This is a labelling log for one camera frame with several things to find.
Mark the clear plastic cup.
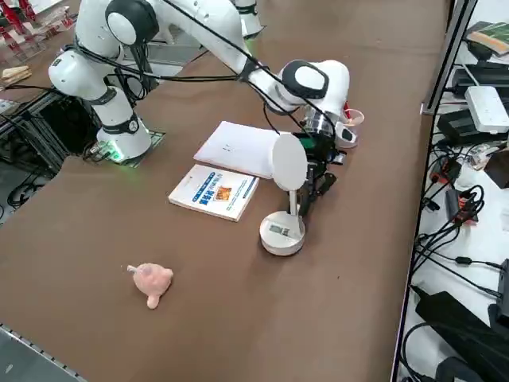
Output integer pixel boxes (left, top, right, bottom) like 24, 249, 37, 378
340, 109, 365, 150

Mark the clipboard with white paper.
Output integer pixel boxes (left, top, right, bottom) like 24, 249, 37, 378
193, 120, 287, 180

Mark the black device box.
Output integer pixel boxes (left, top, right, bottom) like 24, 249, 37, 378
453, 63, 509, 99

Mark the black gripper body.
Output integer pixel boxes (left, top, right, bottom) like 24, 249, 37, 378
296, 133, 347, 165

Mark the flat black power adapter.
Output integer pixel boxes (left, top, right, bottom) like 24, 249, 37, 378
437, 109, 509, 146

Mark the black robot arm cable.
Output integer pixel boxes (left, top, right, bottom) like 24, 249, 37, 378
71, 0, 335, 138

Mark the white book with blue print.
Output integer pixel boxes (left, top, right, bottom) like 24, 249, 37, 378
168, 163, 260, 223

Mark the orange black plug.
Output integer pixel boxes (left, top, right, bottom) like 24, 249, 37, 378
431, 158, 462, 184

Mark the white foldable desk lamp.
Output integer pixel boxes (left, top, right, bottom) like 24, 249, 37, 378
258, 133, 309, 257

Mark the pink plush pig toy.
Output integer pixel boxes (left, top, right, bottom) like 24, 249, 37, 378
126, 262, 175, 310

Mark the grey metal rail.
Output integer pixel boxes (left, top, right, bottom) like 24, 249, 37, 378
0, 324, 87, 382

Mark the small black adapter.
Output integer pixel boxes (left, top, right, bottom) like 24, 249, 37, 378
445, 189, 462, 222

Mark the red rack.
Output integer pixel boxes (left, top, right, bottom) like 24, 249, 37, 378
0, 0, 45, 60

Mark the aluminium frame post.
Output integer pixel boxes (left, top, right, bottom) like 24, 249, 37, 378
421, 0, 478, 116

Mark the black cable with inline box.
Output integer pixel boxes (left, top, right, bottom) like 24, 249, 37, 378
413, 238, 509, 298

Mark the wooden block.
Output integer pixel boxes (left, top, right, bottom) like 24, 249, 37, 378
2, 65, 33, 84

